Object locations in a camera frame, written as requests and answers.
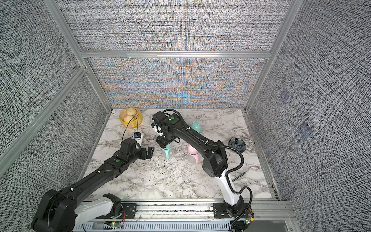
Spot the upper steamed bun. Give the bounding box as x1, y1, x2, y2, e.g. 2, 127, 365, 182
126, 107, 137, 116

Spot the aluminium front rail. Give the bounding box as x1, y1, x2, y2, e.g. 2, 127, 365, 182
72, 199, 300, 232

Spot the mint handle ring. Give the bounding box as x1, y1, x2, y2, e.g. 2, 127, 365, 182
161, 143, 181, 160

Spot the yellow bamboo steamer basket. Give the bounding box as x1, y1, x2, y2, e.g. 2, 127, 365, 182
119, 107, 143, 129

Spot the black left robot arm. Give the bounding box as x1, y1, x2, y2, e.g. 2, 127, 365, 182
31, 139, 154, 232

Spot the pink bottle cap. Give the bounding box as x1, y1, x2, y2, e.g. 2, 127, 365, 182
187, 145, 199, 156

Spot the steamed bun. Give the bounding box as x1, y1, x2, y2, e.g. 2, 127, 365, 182
123, 115, 134, 122
126, 107, 137, 116

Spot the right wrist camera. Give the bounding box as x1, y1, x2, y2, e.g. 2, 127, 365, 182
151, 122, 163, 136

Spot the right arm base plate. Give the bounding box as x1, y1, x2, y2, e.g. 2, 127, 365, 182
213, 202, 256, 225

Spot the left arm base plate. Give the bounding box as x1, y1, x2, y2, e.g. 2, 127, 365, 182
96, 203, 137, 219

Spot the lower steamed bun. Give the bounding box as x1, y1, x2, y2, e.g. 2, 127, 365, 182
123, 115, 134, 122

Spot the patterned small bowl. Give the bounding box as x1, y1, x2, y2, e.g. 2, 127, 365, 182
229, 138, 246, 153

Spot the mint cap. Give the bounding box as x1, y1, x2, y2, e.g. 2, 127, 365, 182
163, 143, 173, 150
190, 122, 202, 133

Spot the left camera black cable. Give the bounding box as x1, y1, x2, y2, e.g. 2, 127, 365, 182
121, 115, 139, 143

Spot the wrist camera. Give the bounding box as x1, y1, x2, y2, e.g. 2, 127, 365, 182
133, 131, 143, 146
151, 122, 163, 136

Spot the clear bottle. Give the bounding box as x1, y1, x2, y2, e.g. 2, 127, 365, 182
187, 154, 199, 164
164, 149, 174, 160

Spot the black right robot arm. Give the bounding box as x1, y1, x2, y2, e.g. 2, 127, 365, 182
151, 109, 246, 218

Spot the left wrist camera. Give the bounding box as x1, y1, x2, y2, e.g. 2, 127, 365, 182
133, 131, 143, 146

